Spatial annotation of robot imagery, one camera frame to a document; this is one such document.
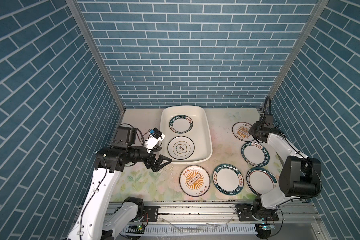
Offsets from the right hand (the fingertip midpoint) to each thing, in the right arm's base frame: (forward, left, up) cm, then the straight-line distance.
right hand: (253, 128), depth 92 cm
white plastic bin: (+2, +33, -12) cm, 35 cm away
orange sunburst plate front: (-31, +35, -13) cm, 48 cm away
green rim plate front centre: (-28, +16, -13) cm, 35 cm away
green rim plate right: (-10, -4, -15) cm, 18 cm away
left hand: (-30, +49, +16) cm, 59 cm away
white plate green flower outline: (-11, +45, -11) cm, 48 cm away
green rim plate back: (+11, +48, -13) cm, 51 cm away
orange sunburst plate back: (+8, +4, -13) cm, 16 cm away
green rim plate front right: (-26, -4, -17) cm, 31 cm away
